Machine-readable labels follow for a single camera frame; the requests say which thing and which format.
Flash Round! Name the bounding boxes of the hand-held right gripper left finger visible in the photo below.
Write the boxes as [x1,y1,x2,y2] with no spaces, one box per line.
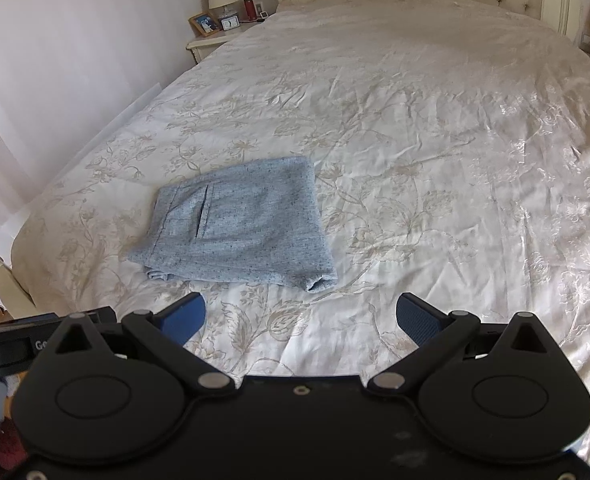
[50,292,236,401]

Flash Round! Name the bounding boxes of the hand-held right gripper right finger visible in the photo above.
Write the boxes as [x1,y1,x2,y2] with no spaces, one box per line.
[367,292,558,398]

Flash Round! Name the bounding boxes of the light blue speckled pants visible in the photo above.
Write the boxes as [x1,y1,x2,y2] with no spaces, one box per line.
[127,156,338,293]

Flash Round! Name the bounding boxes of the dark red cloth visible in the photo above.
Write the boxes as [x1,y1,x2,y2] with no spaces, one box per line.
[0,417,26,467]

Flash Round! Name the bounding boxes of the cream floral bedspread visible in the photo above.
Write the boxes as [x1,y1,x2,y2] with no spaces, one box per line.
[10,0,590,480]

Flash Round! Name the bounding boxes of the wooden photo frame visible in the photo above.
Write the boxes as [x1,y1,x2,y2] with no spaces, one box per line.
[189,11,222,38]

